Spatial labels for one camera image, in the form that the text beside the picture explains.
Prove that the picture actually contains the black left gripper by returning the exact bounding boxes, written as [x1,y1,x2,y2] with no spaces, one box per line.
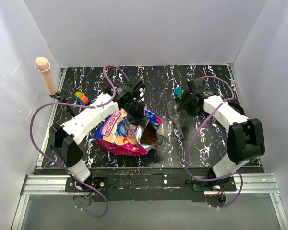
[123,100,146,130]

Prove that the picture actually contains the pink pet food bag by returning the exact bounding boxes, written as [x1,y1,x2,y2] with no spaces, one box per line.
[94,108,168,156]

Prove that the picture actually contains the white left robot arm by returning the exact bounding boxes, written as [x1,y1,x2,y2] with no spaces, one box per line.
[49,82,146,192]

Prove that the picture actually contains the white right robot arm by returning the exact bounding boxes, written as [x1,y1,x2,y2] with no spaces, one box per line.
[175,88,265,190]

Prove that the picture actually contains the blue green toy blocks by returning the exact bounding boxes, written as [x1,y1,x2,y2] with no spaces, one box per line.
[174,87,185,100]

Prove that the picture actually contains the colourful cube toy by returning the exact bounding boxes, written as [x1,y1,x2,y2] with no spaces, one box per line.
[74,91,91,105]

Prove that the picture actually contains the pink microphone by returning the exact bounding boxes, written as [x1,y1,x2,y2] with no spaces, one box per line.
[35,57,56,96]

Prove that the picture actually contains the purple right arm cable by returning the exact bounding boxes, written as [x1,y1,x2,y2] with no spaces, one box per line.
[184,76,243,209]

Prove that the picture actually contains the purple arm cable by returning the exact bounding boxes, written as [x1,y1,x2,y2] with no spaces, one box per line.
[184,76,243,209]
[29,64,132,218]

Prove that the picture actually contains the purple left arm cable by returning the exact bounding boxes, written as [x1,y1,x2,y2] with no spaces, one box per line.
[29,64,132,218]

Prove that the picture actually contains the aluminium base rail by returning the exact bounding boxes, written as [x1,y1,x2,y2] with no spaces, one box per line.
[11,174,288,230]

